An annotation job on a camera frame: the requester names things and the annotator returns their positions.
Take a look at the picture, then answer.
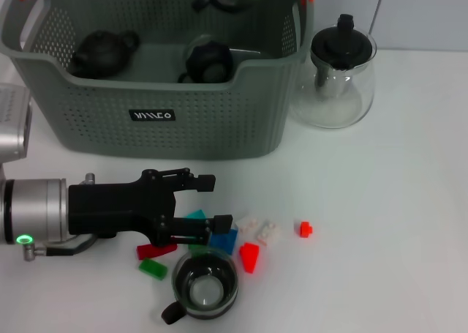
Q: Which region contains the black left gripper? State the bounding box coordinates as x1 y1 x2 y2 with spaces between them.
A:
67 168 234 248

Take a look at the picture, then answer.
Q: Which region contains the grey-green perforated storage bin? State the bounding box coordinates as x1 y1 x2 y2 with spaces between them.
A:
0 0 316 161

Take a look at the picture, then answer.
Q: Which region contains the small red toy block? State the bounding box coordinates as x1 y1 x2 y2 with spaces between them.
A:
293 220 314 240

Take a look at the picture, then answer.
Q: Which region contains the blue square toy plate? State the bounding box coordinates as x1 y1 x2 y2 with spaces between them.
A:
208 228 239 255

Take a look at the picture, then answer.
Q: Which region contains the white toy brick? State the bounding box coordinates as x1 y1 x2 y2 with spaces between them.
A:
236 215 261 234
254 220 283 246

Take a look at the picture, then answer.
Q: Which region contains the red flat toy brick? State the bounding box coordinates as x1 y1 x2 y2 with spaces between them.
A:
135 242 179 261

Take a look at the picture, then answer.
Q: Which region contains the red-orange sloped toy brick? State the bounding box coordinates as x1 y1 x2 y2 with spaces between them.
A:
238 242 263 274

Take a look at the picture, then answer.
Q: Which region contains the dark clay teapot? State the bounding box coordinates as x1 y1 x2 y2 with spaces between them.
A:
69 29 140 80

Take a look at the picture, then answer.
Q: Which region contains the glass teapot with black lid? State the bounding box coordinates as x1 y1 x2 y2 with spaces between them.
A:
290 13 377 130

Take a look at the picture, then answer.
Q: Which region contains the left arm grey cable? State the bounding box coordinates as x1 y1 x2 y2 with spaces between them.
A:
43 233 98 257

